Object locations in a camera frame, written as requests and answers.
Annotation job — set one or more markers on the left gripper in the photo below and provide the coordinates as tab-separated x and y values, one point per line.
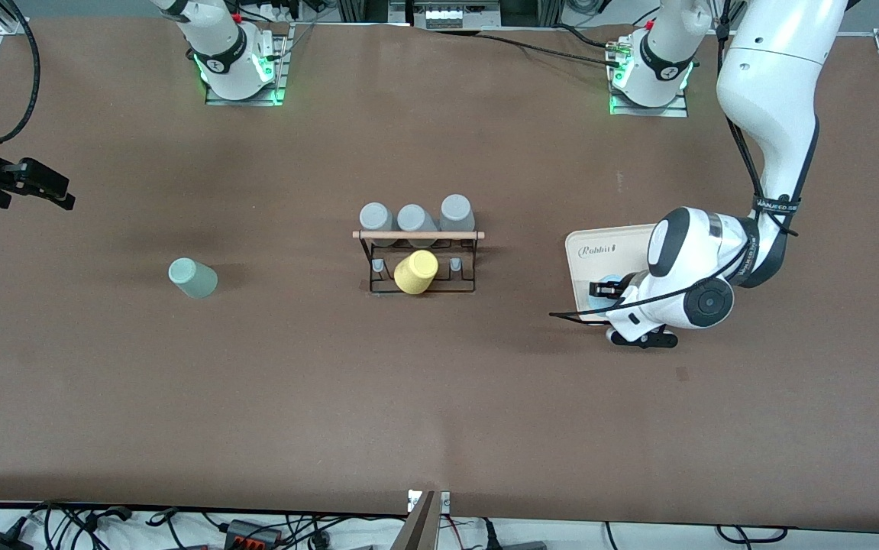
627	289

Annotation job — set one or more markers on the light blue cup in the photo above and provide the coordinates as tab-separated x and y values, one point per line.
601	307

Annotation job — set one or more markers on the pale green cup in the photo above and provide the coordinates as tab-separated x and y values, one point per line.
193	279

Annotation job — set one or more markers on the beige rectangular tray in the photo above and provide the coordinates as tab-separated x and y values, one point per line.
599	263

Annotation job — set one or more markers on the grey cup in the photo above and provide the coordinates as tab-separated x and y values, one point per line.
375	216
412	218
457	210

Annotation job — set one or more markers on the yellow cup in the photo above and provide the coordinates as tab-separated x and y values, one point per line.
416	273

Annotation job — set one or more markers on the white power strip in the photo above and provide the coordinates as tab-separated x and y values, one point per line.
454	15

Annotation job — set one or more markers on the black power adapter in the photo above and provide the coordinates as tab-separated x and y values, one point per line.
0	542

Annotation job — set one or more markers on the black orange connector block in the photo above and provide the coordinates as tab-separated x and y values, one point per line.
252	533

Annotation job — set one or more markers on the left arm aluminium base plate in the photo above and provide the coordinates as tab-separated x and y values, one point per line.
649	111

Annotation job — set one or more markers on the right arm aluminium base plate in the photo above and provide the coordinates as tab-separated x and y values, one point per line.
244	101

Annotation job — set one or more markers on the white pole bracket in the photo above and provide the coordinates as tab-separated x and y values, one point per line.
445	502

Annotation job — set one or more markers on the tan camera stand pole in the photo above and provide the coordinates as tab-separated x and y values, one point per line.
418	527

